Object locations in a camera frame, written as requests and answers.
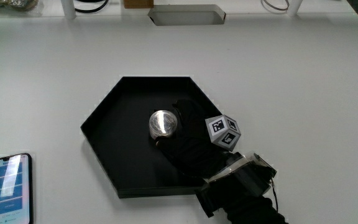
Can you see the person's right hand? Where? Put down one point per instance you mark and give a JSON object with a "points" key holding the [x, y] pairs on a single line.
{"points": [[191, 146]]}

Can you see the silver metal cylinder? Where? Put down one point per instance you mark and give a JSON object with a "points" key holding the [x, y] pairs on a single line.
{"points": [[163, 123]]}

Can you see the black hexagonal plate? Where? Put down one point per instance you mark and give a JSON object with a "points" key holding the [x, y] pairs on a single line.
{"points": [[123, 140]]}

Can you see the brown cardboard box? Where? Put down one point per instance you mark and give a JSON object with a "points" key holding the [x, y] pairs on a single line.
{"points": [[138, 3]]}

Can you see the black smartphone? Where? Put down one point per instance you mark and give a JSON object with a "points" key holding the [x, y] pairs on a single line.
{"points": [[10, 189]]}

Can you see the clear plastic bag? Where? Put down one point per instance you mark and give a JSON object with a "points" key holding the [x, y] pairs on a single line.
{"points": [[9, 5]]}

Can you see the white post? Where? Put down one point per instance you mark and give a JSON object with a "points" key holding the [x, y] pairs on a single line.
{"points": [[68, 8], [294, 7]]}

